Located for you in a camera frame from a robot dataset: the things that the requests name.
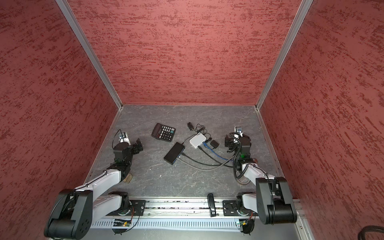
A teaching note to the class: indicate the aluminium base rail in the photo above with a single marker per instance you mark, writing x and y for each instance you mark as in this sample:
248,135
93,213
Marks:
181,208

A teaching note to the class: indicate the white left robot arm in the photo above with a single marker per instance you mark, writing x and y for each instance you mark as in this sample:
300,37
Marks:
75,210

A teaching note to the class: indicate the aluminium corner post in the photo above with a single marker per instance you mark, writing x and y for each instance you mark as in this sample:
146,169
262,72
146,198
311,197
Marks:
291,35
79,33

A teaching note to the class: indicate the black desk calculator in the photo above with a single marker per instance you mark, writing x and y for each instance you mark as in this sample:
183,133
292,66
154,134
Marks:
163,133

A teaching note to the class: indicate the black smartphone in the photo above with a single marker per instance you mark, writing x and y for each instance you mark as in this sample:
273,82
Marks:
174,153

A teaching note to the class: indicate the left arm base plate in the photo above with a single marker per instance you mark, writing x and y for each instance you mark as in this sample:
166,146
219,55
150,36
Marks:
136,208

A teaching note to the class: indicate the white slotted cable duct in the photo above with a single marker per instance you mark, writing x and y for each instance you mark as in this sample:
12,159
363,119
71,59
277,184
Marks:
213,224

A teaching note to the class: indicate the brown tape roll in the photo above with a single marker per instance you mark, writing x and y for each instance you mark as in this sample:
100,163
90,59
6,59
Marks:
128,178

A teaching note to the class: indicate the black power adapter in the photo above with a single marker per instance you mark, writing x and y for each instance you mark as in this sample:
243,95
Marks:
214,144
190,126

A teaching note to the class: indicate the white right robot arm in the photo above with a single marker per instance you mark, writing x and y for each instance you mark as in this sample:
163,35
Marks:
272,201

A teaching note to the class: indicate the aluminium right corner post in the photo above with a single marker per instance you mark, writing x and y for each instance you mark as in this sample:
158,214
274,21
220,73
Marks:
291,35

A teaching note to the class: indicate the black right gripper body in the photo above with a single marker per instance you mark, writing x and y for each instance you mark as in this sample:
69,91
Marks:
228,140

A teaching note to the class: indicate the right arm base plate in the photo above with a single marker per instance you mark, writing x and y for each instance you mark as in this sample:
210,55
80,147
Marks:
230,209

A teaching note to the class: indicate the white network switch box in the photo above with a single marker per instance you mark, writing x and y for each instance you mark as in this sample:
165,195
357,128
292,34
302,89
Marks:
197,140

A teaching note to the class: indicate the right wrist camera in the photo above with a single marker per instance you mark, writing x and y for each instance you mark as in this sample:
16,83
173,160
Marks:
238,132

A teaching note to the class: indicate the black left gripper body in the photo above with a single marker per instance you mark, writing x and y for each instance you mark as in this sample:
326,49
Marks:
134,150

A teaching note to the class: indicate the aluminium left corner post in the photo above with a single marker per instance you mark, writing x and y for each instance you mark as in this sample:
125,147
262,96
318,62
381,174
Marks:
79,33

